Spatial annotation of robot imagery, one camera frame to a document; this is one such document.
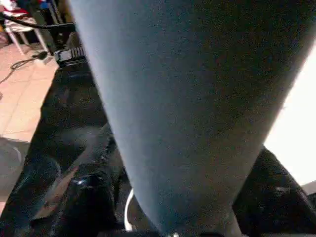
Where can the white plastic table leg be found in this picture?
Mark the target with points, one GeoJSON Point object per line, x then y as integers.
{"type": "Point", "coordinates": [185, 98]}

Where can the red and white clutter pile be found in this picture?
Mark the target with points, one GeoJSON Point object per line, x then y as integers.
{"type": "Point", "coordinates": [12, 14]}

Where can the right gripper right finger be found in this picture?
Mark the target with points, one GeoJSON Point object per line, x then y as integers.
{"type": "Point", "coordinates": [271, 197]}

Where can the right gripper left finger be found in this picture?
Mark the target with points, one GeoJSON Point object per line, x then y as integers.
{"type": "Point", "coordinates": [86, 197]}

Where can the white plastic table top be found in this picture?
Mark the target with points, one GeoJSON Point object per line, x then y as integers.
{"type": "Point", "coordinates": [296, 111]}

